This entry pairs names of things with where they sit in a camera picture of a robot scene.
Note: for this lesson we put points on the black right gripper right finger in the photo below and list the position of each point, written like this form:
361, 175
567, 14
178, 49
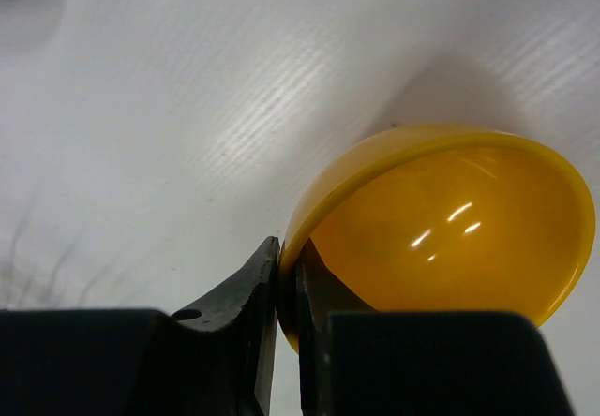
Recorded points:
356, 361

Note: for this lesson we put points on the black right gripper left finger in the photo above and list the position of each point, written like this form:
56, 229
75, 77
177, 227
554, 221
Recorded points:
215, 356

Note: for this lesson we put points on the yellow orange bowl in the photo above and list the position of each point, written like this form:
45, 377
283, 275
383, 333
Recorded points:
445, 217

